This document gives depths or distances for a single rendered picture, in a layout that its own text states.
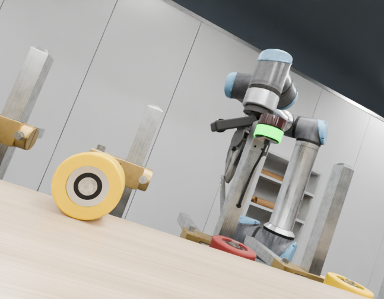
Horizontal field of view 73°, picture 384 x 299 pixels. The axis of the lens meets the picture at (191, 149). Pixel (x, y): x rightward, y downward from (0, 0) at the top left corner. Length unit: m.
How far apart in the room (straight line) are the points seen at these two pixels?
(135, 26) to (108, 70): 0.63
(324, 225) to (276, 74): 0.40
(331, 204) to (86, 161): 0.59
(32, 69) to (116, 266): 0.46
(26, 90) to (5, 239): 0.40
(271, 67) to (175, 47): 2.78
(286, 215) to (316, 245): 0.60
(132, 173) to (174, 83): 2.82
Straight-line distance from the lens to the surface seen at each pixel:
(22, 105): 0.61
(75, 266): 0.24
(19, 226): 0.28
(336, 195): 0.75
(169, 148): 3.24
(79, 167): 0.33
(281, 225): 1.33
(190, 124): 3.31
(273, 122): 0.58
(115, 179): 0.32
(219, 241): 0.46
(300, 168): 1.33
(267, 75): 0.73
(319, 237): 0.74
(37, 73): 0.61
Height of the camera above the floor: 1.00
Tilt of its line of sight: 4 degrees up
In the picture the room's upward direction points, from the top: 21 degrees clockwise
